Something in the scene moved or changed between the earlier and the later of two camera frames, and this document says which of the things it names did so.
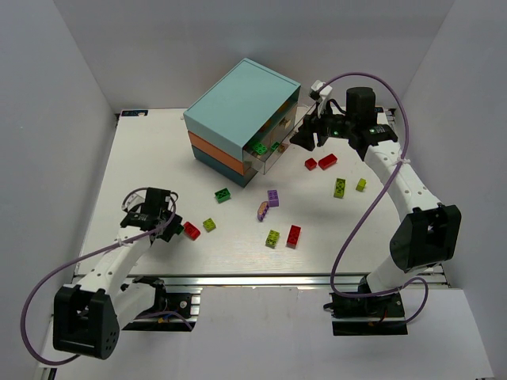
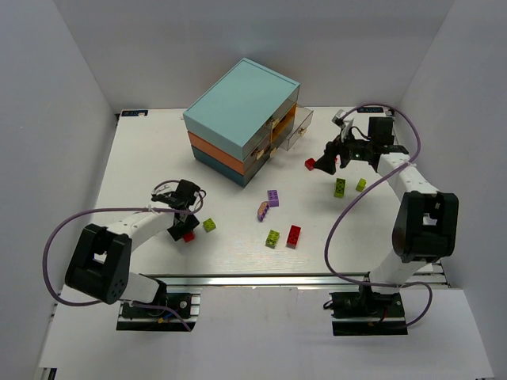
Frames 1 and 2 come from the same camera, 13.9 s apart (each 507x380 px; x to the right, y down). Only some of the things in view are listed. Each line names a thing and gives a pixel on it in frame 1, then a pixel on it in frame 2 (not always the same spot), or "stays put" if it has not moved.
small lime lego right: [360, 184] stays put
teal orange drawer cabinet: [240, 126] stays put
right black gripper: [317, 129] to [339, 150]
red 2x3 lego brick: [293, 237] stays put
